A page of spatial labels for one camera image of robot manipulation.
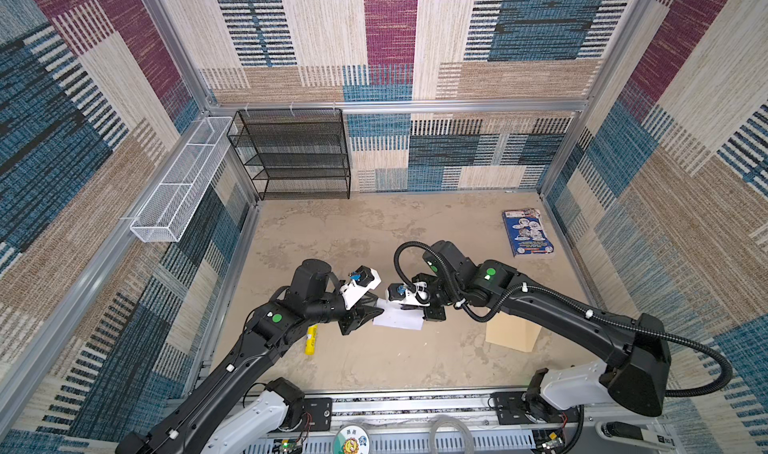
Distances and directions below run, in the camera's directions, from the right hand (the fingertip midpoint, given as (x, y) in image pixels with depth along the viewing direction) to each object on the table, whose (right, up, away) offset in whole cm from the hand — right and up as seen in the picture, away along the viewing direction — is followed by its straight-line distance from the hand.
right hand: (409, 305), depth 73 cm
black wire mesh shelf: (-39, +45, +35) cm, 69 cm away
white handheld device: (+49, -26, -7) cm, 56 cm away
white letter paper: (-4, -2, 0) cm, 4 cm away
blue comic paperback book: (+43, +17, +32) cm, 56 cm away
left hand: (-8, +2, -3) cm, 9 cm away
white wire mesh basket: (-57, +22, -3) cm, 61 cm away
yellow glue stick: (-26, -13, +10) cm, 31 cm away
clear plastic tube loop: (+9, -25, -4) cm, 27 cm away
